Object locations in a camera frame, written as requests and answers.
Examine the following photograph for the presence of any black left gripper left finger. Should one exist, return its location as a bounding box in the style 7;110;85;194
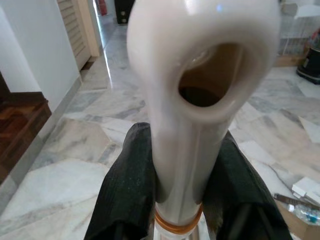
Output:
83;121;159;240

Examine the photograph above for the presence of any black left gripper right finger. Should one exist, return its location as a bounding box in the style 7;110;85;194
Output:
199;131;292;240

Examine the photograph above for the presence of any cream long-handled dustpan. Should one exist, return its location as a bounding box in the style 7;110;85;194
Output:
126;0;281;240

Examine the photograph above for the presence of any brown cardboard box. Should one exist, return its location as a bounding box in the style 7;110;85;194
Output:
273;192;320;240

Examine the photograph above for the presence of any clear plastic bottle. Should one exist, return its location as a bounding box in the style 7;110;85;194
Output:
286;203;320;224

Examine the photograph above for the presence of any small white box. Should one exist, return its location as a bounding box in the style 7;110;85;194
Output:
291;176;320;205

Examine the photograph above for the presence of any brown wooden stair step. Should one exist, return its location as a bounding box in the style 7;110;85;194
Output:
0;72;53;186

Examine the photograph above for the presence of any black round appliance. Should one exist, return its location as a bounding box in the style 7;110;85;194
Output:
296;32;320;85

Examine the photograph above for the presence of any cream louvred door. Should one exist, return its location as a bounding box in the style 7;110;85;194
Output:
56;0;101;71

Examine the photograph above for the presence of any white wire cage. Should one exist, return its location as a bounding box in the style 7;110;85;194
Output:
276;9;320;57

